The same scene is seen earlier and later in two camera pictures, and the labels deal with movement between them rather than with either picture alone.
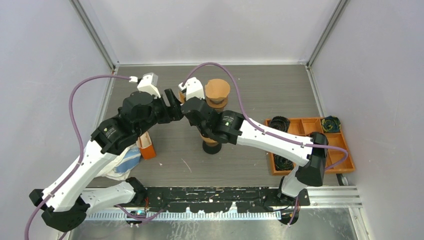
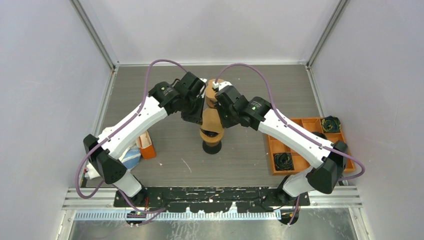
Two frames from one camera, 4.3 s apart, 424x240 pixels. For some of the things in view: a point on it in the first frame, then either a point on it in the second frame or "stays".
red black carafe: [211, 150] stays
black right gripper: [197, 98] to [227, 123]
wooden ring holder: [209, 142] stays
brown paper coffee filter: [216, 88] stays
